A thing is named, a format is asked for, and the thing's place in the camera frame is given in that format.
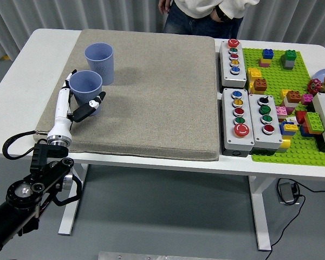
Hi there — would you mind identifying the blue ribbed plastic cup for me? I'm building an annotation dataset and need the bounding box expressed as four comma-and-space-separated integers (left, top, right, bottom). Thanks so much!
84, 42, 115, 86
68, 70, 103, 116

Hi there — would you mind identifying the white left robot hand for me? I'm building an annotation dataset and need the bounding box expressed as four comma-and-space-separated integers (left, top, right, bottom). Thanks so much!
47, 69, 107, 143

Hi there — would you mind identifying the grey-brown fabric mat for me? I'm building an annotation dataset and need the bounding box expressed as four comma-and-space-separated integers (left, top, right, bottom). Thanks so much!
32, 29, 220, 162

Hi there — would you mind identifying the white table leg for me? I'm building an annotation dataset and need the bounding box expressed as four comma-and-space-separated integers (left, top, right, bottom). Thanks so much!
248, 175, 272, 251
58, 162, 89, 236

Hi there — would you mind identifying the grey pleated curtain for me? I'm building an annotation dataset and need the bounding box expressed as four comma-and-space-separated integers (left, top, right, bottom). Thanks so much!
0, 0, 325, 62

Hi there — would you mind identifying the grey power adapter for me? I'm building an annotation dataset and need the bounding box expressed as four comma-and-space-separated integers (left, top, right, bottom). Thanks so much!
277, 181, 298, 205

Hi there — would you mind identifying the narrow five-button control box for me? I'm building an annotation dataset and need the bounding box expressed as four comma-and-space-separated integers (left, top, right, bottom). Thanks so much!
218, 38, 248, 89

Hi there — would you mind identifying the red toy brick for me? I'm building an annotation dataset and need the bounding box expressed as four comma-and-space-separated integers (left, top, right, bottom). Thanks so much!
295, 110, 308, 124

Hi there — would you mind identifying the red toy fruit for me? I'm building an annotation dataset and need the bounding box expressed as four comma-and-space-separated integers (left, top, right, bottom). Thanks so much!
307, 78, 322, 95

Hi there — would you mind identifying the person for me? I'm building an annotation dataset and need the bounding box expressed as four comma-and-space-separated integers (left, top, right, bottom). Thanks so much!
158, 0, 261, 40

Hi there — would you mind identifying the grey toy brick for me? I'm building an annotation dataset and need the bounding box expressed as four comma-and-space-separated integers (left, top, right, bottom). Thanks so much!
281, 55, 296, 70

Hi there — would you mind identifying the light blue plate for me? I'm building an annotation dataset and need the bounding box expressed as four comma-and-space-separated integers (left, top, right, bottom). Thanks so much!
313, 68, 325, 88

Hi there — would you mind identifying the green studded baseplate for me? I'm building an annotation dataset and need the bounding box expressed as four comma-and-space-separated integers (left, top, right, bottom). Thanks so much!
242, 47, 325, 168

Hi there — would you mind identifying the person's left hand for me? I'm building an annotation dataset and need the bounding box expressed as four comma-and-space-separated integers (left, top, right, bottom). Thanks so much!
210, 7, 223, 21

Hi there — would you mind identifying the five-button box large red mushroom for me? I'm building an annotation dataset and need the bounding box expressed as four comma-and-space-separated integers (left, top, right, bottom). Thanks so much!
220, 88, 256, 158

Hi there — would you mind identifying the white push-button control box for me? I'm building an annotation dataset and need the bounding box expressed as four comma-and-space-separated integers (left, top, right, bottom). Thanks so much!
311, 92, 325, 147

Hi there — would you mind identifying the four-button box black switch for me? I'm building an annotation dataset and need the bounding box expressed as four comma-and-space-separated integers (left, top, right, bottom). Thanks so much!
248, 93, 284, 157

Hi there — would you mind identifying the brown toy brick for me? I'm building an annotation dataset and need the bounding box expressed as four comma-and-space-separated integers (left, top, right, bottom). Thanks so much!
253, 78, 268, 92

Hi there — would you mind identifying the orange-brown toy brick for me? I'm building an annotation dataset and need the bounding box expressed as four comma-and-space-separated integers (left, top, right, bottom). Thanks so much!
285, 90, 301, 103

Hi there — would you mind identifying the lime green toy brick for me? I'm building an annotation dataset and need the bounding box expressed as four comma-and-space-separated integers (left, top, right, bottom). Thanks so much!
304, 112, 325, 133

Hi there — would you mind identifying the person's right hand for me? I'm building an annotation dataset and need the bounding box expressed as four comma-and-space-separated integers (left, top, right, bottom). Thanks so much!
158, 0, 174, 14

